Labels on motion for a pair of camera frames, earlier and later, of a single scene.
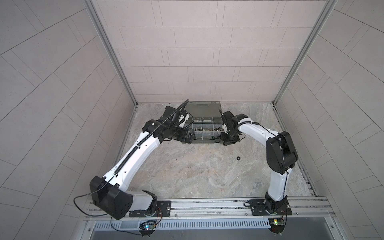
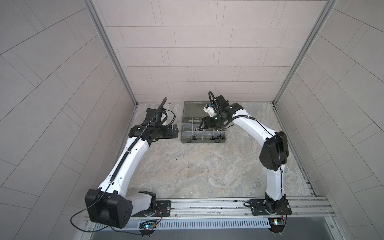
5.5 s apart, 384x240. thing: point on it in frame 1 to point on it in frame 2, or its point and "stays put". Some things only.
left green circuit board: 147,225 stays put
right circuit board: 276,225 stays put
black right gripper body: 229,137 to 215,121
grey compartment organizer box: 208,124 stays put
